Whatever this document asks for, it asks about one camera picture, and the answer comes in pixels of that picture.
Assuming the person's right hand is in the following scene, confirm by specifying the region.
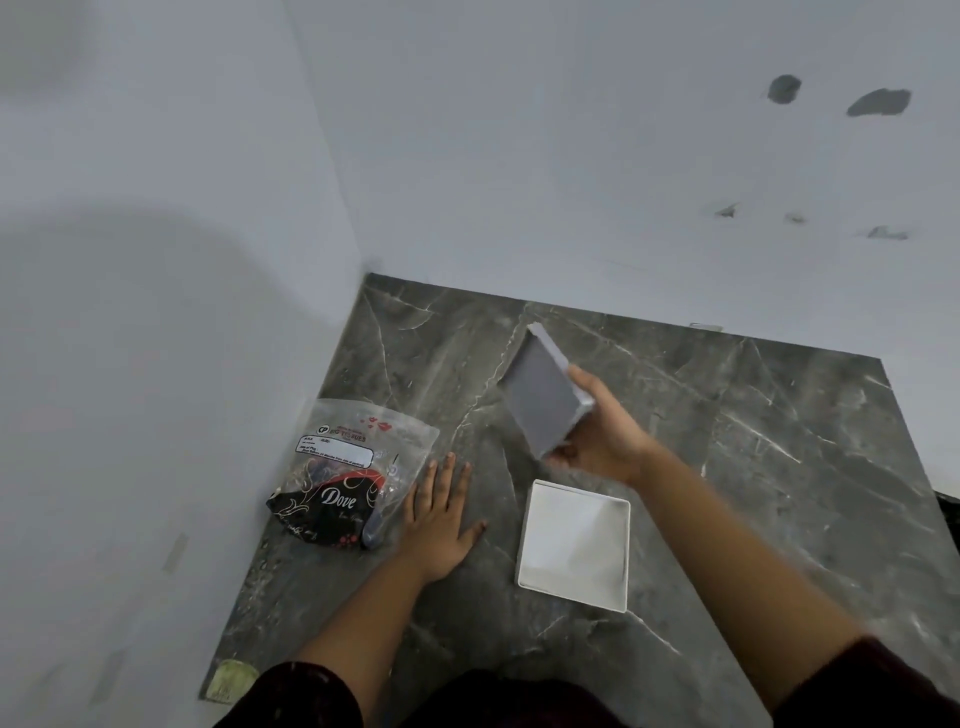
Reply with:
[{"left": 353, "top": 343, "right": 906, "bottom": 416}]
[{"left": 545, "top": 365, "right": 665, "bottom": 487}]

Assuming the person's left hand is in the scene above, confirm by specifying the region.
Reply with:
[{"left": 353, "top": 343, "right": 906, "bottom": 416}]
[{"left": 402, "top": 452, "right": 487, "bottom": 585}]

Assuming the grey square box base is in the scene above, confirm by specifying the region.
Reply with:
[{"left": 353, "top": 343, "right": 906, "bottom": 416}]
[{"left": 498, "top": 322, "right": 596, "bottom": 461}]

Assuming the white stickered tissue box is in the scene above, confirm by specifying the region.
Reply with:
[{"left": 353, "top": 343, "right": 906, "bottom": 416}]
[{"left": 515, "top": 479, "right": 632, "bottom": 615}]

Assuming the Dove tissue plastic packet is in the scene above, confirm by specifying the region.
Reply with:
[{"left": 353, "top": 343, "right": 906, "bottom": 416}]
[{"left": 267, "top": 398, "right": 441, "bottom": 553}]

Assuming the person's right forearm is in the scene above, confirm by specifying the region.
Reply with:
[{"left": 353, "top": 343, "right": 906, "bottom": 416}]
[{"left": 633, "top": 442, "right": 864, "bottom": 714}]

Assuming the person's left forearm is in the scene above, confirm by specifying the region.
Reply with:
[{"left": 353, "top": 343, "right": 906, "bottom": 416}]
[{"left": 296, "top": 554, "right": 436, "bottom": 728}]

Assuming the person's dark maroon top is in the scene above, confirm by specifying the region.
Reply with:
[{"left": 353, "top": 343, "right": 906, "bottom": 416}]
[{"left": 213, "top": 637, "right": 960, "bottom": 728}]

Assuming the yellowed corner sticker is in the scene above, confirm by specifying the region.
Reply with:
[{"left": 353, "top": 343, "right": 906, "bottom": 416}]
[{"left": 203, "top": 658, "right": 261, "bottom": 705}]

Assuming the trash bin with black liner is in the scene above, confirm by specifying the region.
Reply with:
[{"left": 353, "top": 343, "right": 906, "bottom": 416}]
[{"left": 933, "top": 491, "right": 960, "bottom": 556}]

